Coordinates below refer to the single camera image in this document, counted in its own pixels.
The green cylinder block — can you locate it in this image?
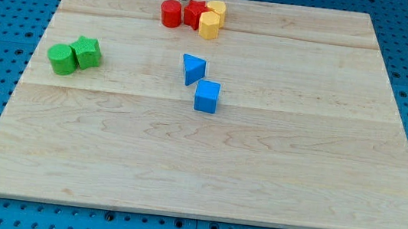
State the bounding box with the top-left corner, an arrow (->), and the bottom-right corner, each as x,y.
47,44 -> 77,76

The green star block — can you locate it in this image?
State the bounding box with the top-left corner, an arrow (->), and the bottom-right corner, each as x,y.
70,36 -> 102,70

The blue cube block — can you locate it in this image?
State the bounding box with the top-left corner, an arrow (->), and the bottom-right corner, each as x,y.
194,80 -> 221,114

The yellow heart block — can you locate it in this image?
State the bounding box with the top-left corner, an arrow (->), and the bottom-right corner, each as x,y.
207,0 -> 227,28

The blue triangle block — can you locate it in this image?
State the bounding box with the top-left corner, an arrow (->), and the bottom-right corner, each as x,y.
183,54 -> 207,86

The yellow hexagon block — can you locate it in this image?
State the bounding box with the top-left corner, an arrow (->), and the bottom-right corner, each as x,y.
198,11 -> 220,40

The light wooden board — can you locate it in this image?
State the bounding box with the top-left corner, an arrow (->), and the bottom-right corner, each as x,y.
0,0 -> 408,229

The red star block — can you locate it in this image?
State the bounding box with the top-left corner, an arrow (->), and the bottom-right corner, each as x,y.
183,0 -> 209,31

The red cylinder block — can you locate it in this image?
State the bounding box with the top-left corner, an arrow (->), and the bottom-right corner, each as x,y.
161,0 -> 182,28

